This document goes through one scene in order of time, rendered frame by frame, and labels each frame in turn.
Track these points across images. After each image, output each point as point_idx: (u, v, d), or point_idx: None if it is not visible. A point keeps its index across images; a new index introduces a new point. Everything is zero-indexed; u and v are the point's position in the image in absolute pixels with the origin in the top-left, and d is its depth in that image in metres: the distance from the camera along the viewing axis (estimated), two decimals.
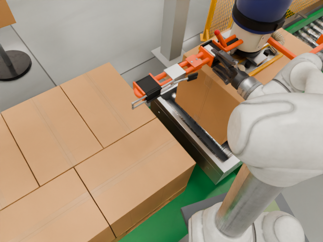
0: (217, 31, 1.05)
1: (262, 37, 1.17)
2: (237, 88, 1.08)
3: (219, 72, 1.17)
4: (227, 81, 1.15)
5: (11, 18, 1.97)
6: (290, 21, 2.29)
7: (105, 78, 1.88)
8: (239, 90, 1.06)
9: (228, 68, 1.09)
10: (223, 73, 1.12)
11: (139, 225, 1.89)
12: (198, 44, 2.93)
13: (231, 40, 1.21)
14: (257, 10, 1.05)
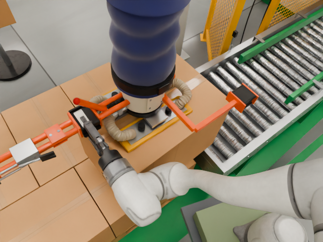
0: (74, 100, 0.82)
1: (149, 99, 0.95)
2: None
3: None
4: None
5: (11, 18, 1.97)
6: (290, 21, 2.29)
7: (105, 78, 1.88)
8: (105, 176, 0.83)
9: (95, 145, 0.86)
10: (94, 148, 0.89)
11: None
12: (198, 44, 2.93)
13: (115, 101, 0.99)
14: (126, 73, 0.83)
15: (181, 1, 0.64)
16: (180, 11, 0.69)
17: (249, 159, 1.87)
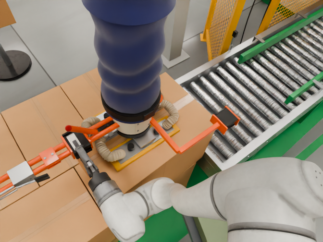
0: (66, 127, 0.90)
1: (136, 123, 1.02)
2: None
3: None
4: None
5: (11, 18, 1.97)
6: (290, 21, 2.29)
7: None
8: (94, 197, 0.91)
9: (86, 168, 0.94)
10: (85, 169, 0.97)
11: None
12: (198, 44, 2.93)
13: (105, 124, 1.06)
14: (114, 103, 0.90)
15: (163, 8, 0.62)
16: (160, 53, 0.76)
17: (249, 159, 1.87)
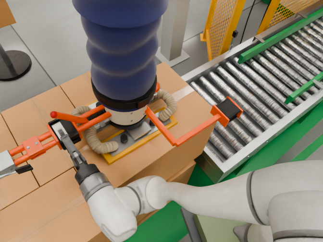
0: (51, 114, 0.82)
1: (130, 112, 0.94)
2: None
3: None
4: None
5: (11, 18, 1.97)
6: (290, 21, 2.29)
7: None
8: (81, 191, 0.82)
9: (72, 159, 0.85)
10: (72, 161, 0.89)
11: (139, 225, 1.89)
12: (198, 44, 2.93)
13: (96, 113, 0.98)
14: (105, 88, 0.82)
15: (155, 11, 0.61)
16: (155, 28, 0.68)
17: (249, 159, 1.87)
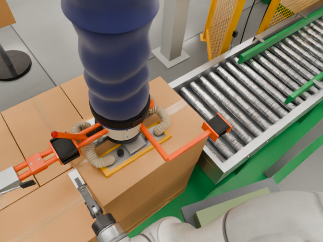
0: (52, 134, 0.89)
1: (125, 129, 1.01)
2: None
3: None
4: None
5: (11, 18, 1.97)
6: (290, 21, 2.29)
7: None
8: None
9: (90, 210, 0.86)
10: None
11: (139, 225, 1.89)
12: (198, 44, 2.93)
13: (94, 129, 1.05)
14: (101, 110, 0.89)
15: (144, 16, 0.60)
16: (145, 60, 0.75)
17: (249, 159, 1.87)
